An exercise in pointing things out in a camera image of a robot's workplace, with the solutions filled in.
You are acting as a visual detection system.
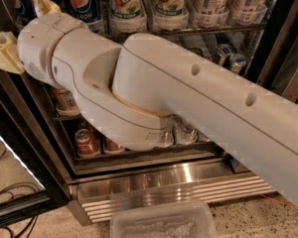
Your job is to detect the front silver can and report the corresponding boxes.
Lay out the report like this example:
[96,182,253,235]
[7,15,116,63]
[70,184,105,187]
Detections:
[228,54,247,73]

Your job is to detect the black floor cables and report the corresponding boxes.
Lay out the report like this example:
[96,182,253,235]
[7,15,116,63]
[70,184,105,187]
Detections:
[0,215,39,238]

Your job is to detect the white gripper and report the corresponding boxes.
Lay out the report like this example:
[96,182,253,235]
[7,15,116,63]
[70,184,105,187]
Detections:
[0,0,88,86]

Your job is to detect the front left gold can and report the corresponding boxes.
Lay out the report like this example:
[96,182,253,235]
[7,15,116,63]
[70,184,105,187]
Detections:
[53,88,76,111]

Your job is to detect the front left red can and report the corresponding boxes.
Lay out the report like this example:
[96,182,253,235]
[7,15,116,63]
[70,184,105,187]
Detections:
[74,129,97,156]

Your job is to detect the orange cable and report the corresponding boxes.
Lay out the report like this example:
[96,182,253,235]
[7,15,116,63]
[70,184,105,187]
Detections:
[259,193,294,206]

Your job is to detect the left water bottle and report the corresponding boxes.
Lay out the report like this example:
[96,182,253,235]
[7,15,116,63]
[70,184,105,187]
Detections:
[157,130,174,148]

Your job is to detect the water bottle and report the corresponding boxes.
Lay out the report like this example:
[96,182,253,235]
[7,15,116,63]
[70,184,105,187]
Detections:
[174,121,198,145]
[157,130,174,148]

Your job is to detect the silver can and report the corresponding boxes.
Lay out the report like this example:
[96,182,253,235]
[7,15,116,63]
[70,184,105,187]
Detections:
[228,54,247,73]
[215,44,234,66]

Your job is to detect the left 7up can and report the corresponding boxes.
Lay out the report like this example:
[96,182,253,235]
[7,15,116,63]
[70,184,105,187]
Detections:
[109,0,141,20]

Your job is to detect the blue pepsi can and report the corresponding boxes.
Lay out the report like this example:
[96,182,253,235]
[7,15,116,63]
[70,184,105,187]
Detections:
[64,0,99,23]
[11,0,36,26]

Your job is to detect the open glass fridge door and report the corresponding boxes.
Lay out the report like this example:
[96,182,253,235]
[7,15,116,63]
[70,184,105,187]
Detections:
[0,82,71,231]

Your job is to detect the front middle red can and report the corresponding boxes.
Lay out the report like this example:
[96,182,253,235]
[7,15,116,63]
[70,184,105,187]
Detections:
[104,138,125,153]

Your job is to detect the clear plastic bin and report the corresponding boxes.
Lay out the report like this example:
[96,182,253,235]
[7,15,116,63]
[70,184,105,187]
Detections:
[110,201,219,238]

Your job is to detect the rear silver can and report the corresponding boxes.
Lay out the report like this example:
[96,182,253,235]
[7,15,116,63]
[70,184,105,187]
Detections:
[215,44,234,66]

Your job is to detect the stainless steel fridge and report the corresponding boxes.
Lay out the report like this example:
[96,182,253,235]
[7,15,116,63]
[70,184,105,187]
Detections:
[0,0,298,224]

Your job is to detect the middle water bottle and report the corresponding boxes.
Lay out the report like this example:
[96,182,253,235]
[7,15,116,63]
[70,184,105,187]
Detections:
[174,121,198,145]

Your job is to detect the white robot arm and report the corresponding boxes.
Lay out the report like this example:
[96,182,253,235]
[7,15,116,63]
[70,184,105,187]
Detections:
[0,13,298,207]

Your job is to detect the red can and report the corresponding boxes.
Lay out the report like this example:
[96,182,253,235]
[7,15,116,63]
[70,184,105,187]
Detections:
[74,129,97,156]
[104,138,125,153]

